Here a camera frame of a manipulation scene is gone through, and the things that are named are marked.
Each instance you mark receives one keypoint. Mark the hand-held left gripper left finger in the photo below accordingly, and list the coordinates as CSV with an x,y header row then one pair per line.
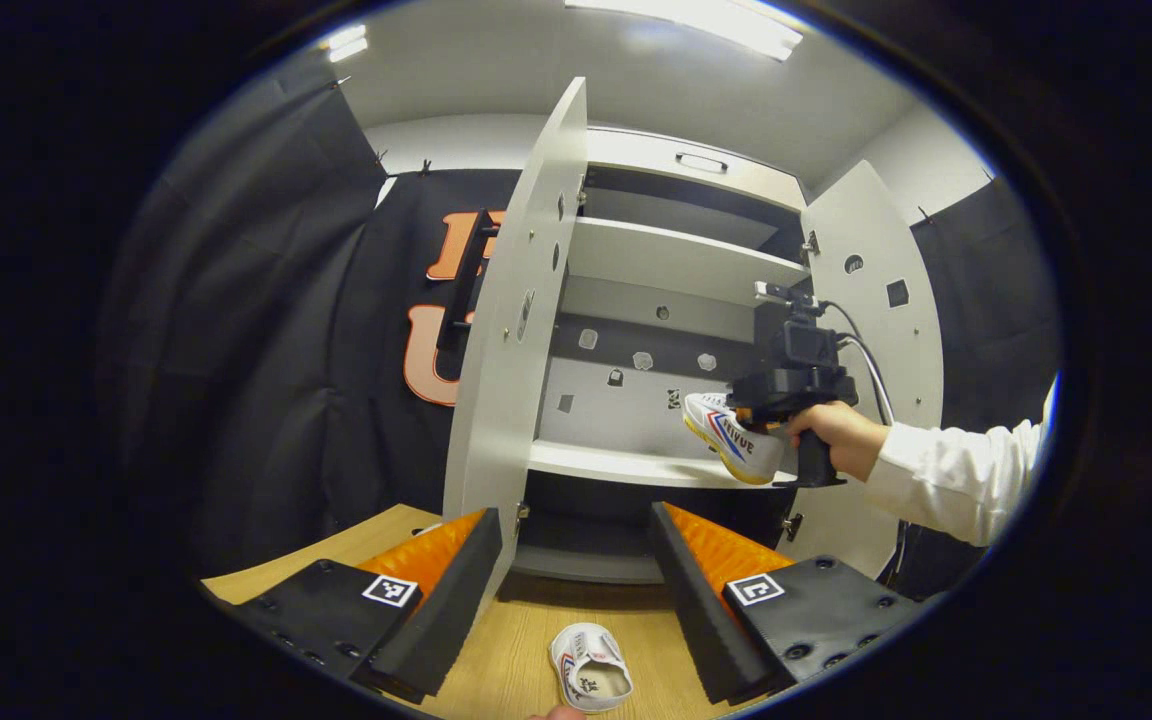
x,y
456,590

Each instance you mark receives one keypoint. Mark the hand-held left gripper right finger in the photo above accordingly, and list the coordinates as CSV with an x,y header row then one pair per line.
x,y
691,600

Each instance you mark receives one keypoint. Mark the white shoe yellow sole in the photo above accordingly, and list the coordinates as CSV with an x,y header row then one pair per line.
x,y
591,670
741,440

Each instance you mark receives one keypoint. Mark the white cabinet door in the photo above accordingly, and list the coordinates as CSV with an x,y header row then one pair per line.
x,y
516,350
886,350

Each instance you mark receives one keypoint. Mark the white shoe cabinet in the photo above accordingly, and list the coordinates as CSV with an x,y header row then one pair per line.
x,y
676,255

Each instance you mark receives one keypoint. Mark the black backdrop cloth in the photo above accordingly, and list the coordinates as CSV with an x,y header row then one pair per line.
x,y
266,350

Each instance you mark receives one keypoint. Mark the long ceiling light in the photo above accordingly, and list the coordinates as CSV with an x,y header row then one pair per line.
x,y
696,25

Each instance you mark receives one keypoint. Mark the small ceiling light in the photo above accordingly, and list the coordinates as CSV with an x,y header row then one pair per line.
x,y
346,43

